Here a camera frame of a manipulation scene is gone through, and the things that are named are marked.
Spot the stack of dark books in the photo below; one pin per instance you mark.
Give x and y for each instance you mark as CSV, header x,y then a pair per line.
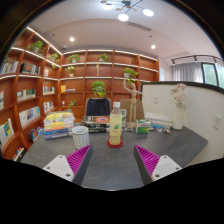
x,y
96,124

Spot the white vase with pale flowers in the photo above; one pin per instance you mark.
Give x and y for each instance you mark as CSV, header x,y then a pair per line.
x,y
177,118

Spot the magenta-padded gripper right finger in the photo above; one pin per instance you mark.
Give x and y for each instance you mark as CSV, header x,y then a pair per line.
x,y
165,168

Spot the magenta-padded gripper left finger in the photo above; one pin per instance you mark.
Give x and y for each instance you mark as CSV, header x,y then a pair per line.
x,y
58,168

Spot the tan chair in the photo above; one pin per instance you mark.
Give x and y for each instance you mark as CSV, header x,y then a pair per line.
x,y
140,108

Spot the black track light rail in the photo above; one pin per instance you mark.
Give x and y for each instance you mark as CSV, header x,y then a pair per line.
x,y
195,57

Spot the wooden artist mannequin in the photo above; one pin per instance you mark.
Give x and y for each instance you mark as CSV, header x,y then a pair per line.
x,y
133,103

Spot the small colourful packet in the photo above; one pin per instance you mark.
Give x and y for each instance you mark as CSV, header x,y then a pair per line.
x,y
163,130

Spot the stack of colourful books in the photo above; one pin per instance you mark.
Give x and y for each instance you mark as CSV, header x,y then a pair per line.
x,y
58,125

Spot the green and white carton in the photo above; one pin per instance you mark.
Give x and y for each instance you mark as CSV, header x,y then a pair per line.
x,y
143,127

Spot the grey curtain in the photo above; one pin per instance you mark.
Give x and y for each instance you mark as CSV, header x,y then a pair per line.
x,y
186,71

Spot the ceiling lamp with round bulbs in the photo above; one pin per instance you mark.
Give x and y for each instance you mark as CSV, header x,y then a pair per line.
x,y
123,16

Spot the white wall socket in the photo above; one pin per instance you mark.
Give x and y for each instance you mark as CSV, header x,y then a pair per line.
x,y
156,99
217,122

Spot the window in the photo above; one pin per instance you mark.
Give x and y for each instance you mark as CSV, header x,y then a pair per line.
x,y
210,74

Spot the stack of white paper packs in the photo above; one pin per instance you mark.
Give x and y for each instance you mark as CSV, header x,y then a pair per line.
x,y
159,117

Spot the dark office chair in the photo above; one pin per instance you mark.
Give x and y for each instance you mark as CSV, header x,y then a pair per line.
x,y
97,106

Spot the clear bottle of yellow drink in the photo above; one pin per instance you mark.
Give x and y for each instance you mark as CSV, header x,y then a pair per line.
x,y
115,128

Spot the flat round red coaster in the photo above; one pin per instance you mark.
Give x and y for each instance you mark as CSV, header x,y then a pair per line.
x,y
110,145

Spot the white mug with triangle pattern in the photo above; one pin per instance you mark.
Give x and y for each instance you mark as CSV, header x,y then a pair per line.
x,y
81,138

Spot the recessed ceiling spotlight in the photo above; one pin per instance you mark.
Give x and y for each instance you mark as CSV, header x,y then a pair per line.
x,y
153,47
72,39

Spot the orange wooden shelf unit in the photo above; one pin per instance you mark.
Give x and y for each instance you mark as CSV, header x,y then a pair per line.
x,y
80,83

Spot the ceiling air vent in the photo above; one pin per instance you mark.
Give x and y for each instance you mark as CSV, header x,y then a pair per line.
x,y
139,26

